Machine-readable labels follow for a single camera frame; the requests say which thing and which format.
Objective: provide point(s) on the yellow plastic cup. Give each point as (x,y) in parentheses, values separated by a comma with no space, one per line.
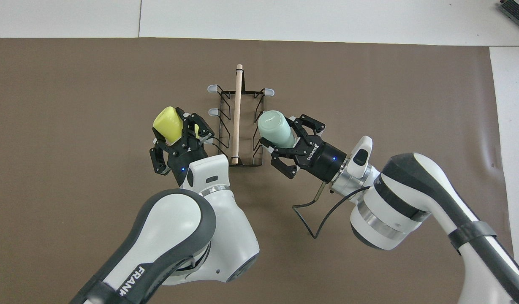
(168,122)

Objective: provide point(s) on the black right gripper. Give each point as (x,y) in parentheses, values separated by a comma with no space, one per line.
(322,160)

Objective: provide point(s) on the pale green plastic cup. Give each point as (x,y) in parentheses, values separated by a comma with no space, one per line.
(276,128)

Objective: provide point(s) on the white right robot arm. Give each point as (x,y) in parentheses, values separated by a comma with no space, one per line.
(394,211)

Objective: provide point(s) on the brown table mat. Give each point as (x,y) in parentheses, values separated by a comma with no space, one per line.
(73,126)

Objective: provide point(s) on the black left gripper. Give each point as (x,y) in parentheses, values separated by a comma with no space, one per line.
(179,162)

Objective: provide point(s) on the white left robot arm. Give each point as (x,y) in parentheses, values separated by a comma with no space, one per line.
(170,236)

